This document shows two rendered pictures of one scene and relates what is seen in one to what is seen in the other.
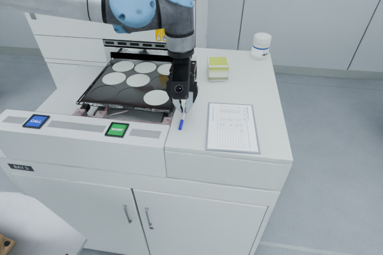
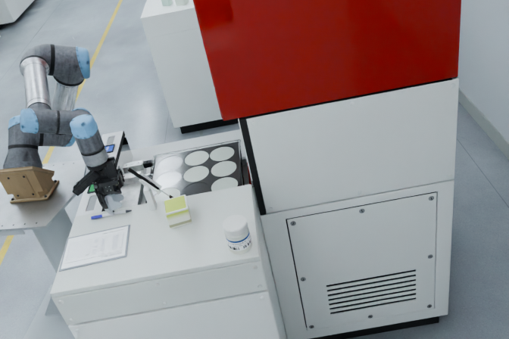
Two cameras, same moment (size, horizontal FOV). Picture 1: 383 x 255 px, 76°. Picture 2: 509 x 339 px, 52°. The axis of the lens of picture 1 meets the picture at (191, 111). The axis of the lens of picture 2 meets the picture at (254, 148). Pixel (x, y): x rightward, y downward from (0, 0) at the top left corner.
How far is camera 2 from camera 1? 1.81 m
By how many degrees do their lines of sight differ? 65
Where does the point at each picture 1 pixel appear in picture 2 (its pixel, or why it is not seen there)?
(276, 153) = (58, 281)
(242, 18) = not seen: outside the picture
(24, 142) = not seen: hidden behind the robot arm
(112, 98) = (160, 171)
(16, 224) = (59, 193)
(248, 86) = (161, 247)
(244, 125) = (94, 255)
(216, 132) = (86, 239)
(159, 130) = (94, 208)
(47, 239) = (47, 210)
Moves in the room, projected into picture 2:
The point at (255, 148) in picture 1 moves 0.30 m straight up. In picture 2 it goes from (64, 266) to (24, 190)
